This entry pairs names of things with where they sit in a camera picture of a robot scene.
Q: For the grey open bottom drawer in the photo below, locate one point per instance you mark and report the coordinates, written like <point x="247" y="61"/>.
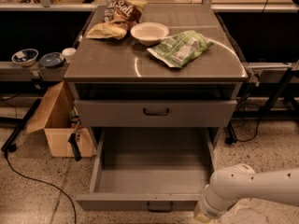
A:
<point x="155" y="169"/>

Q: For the white paper cup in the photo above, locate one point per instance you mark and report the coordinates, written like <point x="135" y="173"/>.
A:
<point x="69" y="54"/>

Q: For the cardboard box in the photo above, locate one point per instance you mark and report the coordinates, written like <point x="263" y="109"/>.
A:
<point x="52" y="117"/>

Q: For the black tool in box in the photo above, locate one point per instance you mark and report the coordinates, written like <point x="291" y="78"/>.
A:
<point x="73" y="142"/>

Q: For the grey side shelf left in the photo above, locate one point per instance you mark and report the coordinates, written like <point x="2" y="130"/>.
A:
<point x="10" y="71"/>

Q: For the grey drawer cabinet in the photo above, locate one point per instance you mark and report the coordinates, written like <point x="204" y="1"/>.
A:
<point x="125" y="70"/>

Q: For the green chip bag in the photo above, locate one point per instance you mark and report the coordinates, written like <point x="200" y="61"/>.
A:
<point x="179" y="49"/>

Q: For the dark blue bowl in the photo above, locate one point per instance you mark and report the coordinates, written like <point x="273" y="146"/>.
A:
<point x="52" y="60"/>

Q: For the brown chip bag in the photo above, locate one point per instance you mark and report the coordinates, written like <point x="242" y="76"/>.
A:
<point x="119" y="17"/>

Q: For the black pole on floor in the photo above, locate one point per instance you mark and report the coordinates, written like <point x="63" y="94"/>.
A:
<point x="8" y="146"/>

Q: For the grey middle drawer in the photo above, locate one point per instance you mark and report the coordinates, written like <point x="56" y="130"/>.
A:
<point x="124" y="113"/>

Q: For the blue white bowl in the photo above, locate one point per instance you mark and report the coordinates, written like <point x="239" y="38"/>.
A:
<point x="25" y="57"/>

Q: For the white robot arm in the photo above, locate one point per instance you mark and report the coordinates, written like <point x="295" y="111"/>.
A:
<point x="230" y="184"/>

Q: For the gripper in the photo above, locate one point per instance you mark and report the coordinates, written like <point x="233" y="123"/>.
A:
<point x="209" y="211"/>

